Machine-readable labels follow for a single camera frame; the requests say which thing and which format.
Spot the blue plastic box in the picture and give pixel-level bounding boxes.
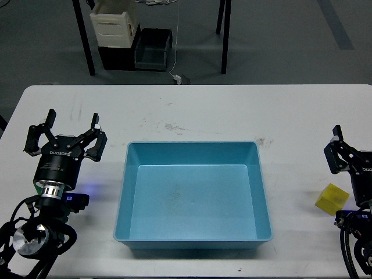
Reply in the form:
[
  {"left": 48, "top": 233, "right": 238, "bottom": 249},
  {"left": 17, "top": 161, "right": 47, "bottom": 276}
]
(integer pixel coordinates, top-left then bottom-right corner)
[{"left": 113, "top": 141, "right": 273, "bottom": 249}]

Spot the white power adapter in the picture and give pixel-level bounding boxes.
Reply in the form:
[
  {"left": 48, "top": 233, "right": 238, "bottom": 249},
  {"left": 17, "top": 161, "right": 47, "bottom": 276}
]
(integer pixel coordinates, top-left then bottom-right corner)
[{"left": 173, "top": 74, "right": 182, "bottom": 85}]

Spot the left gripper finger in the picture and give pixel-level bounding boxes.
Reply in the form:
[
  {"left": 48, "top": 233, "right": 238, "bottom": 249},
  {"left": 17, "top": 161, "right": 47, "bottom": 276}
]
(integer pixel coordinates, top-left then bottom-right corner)
[
  {"left": 69, "top": 113, "right": 108, "bottom": 162},
  {"left": 24, "top": 109, "right": 58, "bottom": 156}
]

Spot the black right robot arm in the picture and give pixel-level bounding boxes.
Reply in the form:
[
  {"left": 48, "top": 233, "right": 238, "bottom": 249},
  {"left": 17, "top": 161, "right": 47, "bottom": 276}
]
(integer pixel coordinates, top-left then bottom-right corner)
[{"left": 324, "top": 125, "right": 371, "bottom": 278}]

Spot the black table leg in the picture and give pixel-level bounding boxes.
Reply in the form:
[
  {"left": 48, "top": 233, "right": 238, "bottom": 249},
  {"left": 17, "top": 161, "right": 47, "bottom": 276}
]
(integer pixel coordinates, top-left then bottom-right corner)
[
  {"left": 216, "top": 0, "right": 232, "bottom": 74},
  {"left": 72, "top": 0, "right": 95, "bottom": 76}
]

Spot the cream plastic crate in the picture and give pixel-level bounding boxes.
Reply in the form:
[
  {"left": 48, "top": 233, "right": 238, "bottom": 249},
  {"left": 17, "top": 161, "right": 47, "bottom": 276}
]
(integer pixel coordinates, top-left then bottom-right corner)
[{"left": 90, "top": 0, "right": 139, "bottom": 48}]

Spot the black storage box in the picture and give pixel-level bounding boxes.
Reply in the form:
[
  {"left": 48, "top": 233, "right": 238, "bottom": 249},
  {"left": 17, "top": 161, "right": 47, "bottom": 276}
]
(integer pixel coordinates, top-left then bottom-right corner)
[{"left": 98, "top": 26, "right": 141, "bottom": 71}]

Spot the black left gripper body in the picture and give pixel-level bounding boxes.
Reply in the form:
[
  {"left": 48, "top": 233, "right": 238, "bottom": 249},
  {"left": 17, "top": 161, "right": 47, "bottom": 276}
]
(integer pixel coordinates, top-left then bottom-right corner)
[{"left": 33, "top": 135, "right": 84, "bottom": 191}]

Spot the yellow wooden block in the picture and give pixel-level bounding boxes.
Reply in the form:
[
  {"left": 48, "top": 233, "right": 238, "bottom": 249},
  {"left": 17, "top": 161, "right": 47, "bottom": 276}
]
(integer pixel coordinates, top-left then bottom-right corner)
[{"left": 314, "top": 183, "right": 350, "bottom": 216}]

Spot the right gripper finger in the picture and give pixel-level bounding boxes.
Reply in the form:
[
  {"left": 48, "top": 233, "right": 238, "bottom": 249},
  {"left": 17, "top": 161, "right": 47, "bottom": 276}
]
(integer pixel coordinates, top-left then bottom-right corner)
[{"left": 324, "top": 124, "right": 362, "bottom": 174}]

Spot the black left table leg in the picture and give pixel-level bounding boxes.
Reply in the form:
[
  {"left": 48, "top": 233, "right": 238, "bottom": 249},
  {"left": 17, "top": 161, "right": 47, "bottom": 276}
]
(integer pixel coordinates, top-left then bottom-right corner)
[{"left": 72, "top": 0, "right": 95, "bottom": 76}]

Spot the white hanging cable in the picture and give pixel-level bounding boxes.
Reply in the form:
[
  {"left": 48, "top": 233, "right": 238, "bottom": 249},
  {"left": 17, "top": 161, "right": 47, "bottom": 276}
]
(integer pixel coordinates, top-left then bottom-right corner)
[{"left": 169, "top": 0, "right": 180, "bottom": 77}]

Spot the grey plastic bin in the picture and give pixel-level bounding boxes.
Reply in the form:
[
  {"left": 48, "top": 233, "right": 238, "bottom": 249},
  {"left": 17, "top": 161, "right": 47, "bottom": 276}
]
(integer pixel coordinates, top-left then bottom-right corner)
[{"left": 134, "top": 28, "right": 173, "bottom": 71}]

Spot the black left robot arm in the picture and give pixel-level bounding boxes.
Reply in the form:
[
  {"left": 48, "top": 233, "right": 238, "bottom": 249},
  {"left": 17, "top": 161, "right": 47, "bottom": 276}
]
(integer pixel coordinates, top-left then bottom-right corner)
[{"left": 1, "top": 109, "right": 108, "bottom": 278}]

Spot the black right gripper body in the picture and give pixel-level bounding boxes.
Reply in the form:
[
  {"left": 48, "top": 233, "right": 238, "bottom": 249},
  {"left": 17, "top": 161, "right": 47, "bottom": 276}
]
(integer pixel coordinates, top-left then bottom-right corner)
[{"left": 348, "top": 150, "right": 371, "bottom": 208}]

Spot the black right table leg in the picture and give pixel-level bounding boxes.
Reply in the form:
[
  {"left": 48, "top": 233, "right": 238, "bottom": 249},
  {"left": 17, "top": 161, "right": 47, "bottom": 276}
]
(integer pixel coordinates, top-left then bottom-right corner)
[{"left": 216, "top": 0, "right": 232, "bottom": 74}]

